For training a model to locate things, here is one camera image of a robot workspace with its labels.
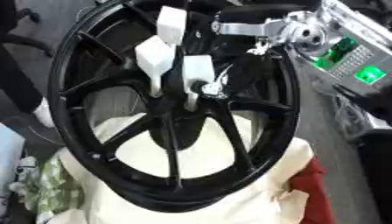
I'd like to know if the black spoked wheel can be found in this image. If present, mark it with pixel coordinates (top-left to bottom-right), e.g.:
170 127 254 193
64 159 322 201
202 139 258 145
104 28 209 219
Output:
45 0 304 214

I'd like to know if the person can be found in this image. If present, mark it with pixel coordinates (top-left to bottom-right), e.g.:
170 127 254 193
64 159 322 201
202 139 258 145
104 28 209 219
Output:
0 0 59 130

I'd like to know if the black cabinet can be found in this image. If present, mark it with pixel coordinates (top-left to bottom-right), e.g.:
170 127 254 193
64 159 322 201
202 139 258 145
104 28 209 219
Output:
355 136 392 224

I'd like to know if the white pin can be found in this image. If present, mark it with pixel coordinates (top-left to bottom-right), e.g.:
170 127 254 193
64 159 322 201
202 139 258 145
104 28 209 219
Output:
133 35 178 99
154 5 189 46

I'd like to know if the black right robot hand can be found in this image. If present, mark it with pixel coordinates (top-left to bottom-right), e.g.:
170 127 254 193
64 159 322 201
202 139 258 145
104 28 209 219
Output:
194 2 325 100

